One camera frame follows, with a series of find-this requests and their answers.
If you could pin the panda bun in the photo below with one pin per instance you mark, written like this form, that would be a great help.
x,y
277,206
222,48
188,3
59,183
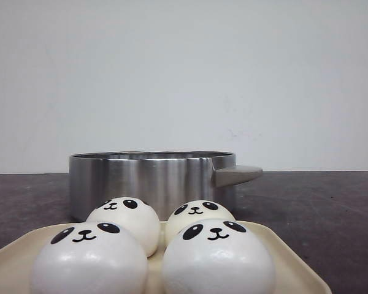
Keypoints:
x,y
191,212
134,215
90,257
217,256

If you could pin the stainless steel steamer pot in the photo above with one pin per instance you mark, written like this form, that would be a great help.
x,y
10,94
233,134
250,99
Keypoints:
x,y
163,179

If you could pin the cream plastic tray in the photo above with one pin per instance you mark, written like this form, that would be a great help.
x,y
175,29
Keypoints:
x,y
293,275

